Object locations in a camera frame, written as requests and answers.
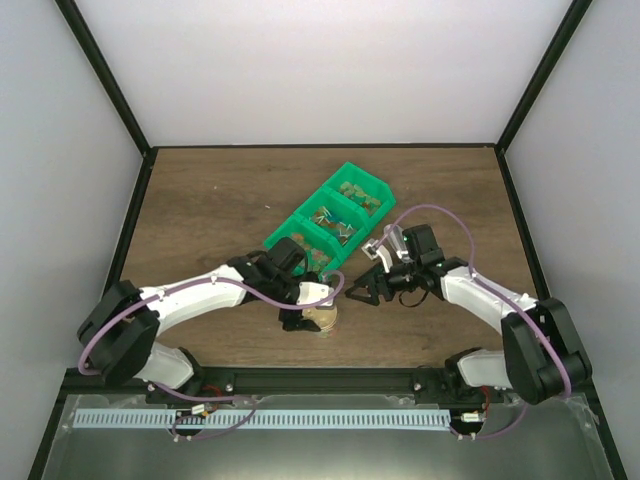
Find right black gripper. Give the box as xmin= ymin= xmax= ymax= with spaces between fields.
xmin=346 ymin=261 xmax=422 ymax=306

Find gold jar lid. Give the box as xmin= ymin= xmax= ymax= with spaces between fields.
xmin=302 ymin=307 xmax=338 ymax=330

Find metal scoop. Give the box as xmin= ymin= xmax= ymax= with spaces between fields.
xmin=383 ymin=224 xmax=413 ymax=264

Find green bin lollipops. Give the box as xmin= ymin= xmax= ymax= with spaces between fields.
xmin=295 ymin=187 xmax=372 ymax=249

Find green bin popsicle candies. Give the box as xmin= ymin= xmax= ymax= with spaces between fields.
xmin=323 ymin=162 xmax=396 ymax=230

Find clear plastic jar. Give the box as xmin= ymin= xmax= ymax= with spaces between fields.
xmin=316 ymin=326 xmax=339 ymax=339

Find green bin star gummies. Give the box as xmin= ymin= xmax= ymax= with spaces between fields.
xmin=263 ymin=215 xmax=340 ymax=274

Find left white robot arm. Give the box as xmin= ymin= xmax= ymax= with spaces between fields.
xmin=77 ymin=238 xmax=337 ymax=404

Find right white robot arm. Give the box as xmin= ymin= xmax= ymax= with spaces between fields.
xmin=345 ymin=224 xmax=593 ymax=405

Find pile of popsicle candies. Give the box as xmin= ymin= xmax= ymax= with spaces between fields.
xmin=339 ymin=182 xmax=382 ymax=216

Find pile of star gummies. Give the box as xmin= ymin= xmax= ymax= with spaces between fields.
xmin=292 ymin=233 xmax=332 ymax=274

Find pile of lollipops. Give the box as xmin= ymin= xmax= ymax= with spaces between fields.
xmin=310 ymin=206 xmax=357 ymax=246

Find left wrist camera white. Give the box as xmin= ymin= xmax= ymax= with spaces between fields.
xmin=296 ymin=282 xmax=334 ymax=308

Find black aluminium frame rail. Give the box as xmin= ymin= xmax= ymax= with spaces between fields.
xmin=59 ymin=367 xmax=591 ymax=401

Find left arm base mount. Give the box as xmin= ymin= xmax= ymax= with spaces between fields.
xmin=146 ymin=368 xmax=235 ymax=406

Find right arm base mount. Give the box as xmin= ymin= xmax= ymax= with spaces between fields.
xmin=410 ymin=354 xmax=500 ymax=408

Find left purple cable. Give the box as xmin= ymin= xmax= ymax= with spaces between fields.
xmin=78 ymin=269 xmax=346 ymax=441

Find light blue cable duct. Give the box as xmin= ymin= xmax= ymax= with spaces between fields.
xmin=72 ymin=408 xmax=451 ymax=431

